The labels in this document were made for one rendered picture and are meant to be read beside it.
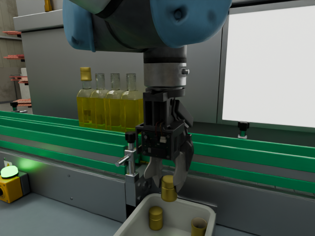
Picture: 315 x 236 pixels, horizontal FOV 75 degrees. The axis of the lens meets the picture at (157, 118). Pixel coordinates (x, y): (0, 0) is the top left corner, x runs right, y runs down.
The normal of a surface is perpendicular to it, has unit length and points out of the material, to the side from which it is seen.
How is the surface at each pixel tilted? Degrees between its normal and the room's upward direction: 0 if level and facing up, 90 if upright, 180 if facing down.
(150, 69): 90
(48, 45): 90
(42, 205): 0
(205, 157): 90
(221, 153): 90
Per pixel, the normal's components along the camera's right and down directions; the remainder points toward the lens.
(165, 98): 0.91, 0.09
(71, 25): -0.82, 0.14
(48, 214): 0.00, -0.97
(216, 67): -0.40, 0.21
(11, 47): 0.79, 0.14
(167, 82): 0.10, 0.23
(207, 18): 0.59, 0.21
